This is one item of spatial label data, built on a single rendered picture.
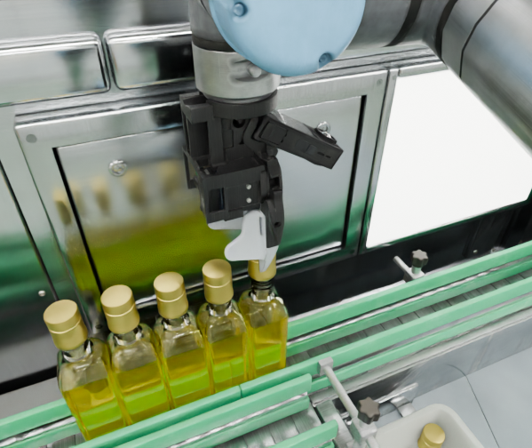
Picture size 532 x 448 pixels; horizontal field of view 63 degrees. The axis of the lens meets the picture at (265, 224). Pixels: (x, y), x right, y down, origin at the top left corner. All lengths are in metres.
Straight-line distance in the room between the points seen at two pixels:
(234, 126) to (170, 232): 0.26
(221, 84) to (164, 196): 0.25
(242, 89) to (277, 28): 0.14
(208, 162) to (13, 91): 0.21
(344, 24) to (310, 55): 0.02
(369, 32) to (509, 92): 0.09
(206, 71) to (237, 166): 0.09
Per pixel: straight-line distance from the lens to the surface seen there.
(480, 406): 0.97
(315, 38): 0.25
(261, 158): 0.42
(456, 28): 0.28
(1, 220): 0.63
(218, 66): 0.37
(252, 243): 0.47
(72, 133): 0.53
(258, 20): 0.24
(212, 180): 0.40
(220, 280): 0.51
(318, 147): 0.45
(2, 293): 0.71
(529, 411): 1.00
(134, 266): 0.65
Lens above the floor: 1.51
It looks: 37 degrees down
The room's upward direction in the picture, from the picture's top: straight up
